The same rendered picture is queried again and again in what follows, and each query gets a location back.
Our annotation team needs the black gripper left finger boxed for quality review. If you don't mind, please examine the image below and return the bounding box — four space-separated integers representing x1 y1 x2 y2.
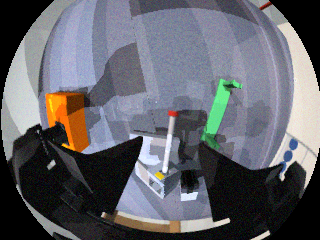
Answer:
47 136 144 216

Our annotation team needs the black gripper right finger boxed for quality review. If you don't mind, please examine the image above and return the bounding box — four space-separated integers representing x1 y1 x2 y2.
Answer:
197 144 284 223

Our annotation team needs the white pin with red cap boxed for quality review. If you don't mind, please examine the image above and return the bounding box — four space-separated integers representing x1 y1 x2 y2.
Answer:
161 111 179 176

